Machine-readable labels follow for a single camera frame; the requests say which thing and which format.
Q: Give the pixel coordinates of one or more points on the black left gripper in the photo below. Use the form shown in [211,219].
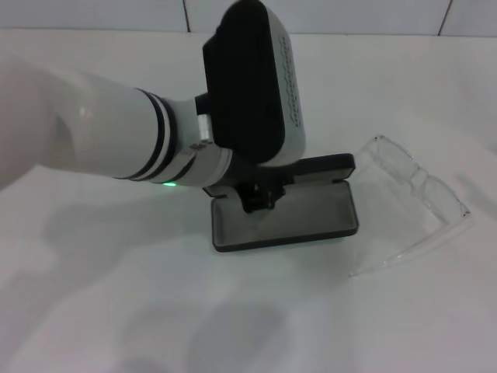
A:
[260,196]

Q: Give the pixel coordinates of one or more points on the black glasses case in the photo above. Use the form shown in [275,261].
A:
[287,217]

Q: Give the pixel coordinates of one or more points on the clear plastic glasses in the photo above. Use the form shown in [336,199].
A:
[421,176]

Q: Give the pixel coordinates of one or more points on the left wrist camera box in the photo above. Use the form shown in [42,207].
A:
[248,77]

